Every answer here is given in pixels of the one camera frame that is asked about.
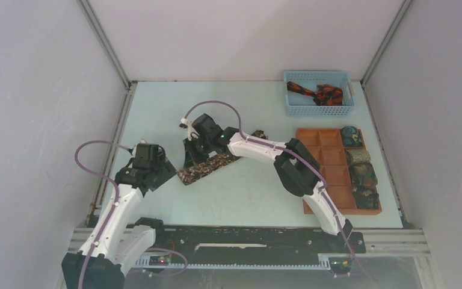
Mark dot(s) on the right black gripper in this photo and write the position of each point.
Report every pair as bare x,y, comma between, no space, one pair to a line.
191,156

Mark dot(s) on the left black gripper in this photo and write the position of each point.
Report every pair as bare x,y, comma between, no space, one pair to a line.
168,170

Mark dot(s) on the brown floral tie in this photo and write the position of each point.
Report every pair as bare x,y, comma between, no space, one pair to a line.
207,169

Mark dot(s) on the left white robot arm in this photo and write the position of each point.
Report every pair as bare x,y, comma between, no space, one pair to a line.
104,260

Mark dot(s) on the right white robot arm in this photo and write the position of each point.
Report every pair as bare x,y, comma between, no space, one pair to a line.
297,169

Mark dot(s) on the blue plastic basket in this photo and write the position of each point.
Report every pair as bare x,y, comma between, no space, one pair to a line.
303,106

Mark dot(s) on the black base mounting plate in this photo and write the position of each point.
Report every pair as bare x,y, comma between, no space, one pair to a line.
248,256

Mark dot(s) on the wooden compartment tray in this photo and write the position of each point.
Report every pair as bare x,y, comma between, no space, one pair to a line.
325,144

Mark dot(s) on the red black patterned tie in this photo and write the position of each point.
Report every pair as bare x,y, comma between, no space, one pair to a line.
324,95

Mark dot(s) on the blue rolled tie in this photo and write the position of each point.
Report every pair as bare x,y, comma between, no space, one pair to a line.
351,137

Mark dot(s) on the olive rolled tie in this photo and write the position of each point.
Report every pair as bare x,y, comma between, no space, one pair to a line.
357,156

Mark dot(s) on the green camo rolled tie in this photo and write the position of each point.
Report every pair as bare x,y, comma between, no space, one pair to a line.
363,175

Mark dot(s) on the dark camo rolled tie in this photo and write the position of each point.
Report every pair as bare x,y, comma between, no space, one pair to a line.
366,197

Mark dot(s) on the aluminium frame rail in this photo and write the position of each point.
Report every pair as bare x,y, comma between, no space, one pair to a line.
365,242

